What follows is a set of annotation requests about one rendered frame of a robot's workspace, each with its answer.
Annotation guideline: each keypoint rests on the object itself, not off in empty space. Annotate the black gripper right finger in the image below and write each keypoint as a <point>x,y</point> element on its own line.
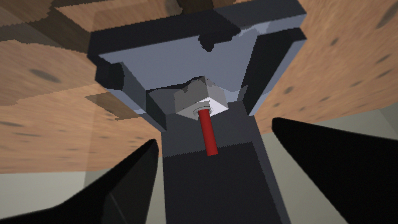
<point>357,173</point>

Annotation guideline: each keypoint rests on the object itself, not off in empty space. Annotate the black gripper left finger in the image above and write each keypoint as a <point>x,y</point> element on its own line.
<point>120,196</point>

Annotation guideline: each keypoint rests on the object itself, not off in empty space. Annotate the dark red peg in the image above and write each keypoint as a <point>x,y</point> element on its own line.
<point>208,134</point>

